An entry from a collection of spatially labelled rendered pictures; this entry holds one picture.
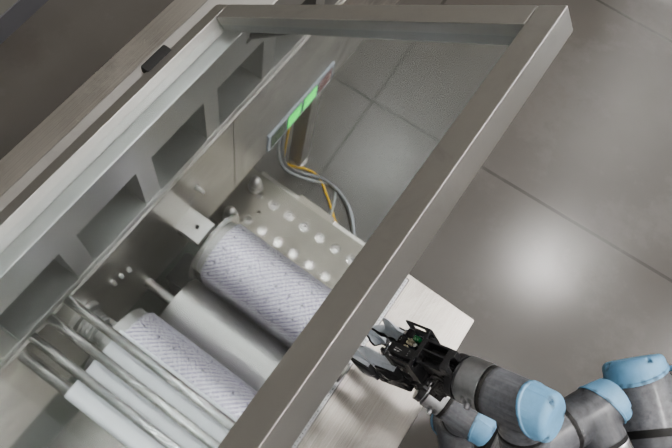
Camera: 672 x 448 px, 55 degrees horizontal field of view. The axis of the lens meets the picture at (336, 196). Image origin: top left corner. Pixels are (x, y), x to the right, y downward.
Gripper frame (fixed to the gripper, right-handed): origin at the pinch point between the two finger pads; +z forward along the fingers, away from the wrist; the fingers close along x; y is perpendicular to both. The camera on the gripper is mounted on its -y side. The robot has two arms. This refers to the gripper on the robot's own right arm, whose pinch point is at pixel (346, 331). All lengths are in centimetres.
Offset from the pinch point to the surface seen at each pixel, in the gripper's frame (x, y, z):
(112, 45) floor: -69, -109, 152
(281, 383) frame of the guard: 28, 91, 2
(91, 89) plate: 1, 35, 60
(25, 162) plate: 17, 35, 59
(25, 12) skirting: -56, -105, 188
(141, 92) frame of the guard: 5, 59, 41
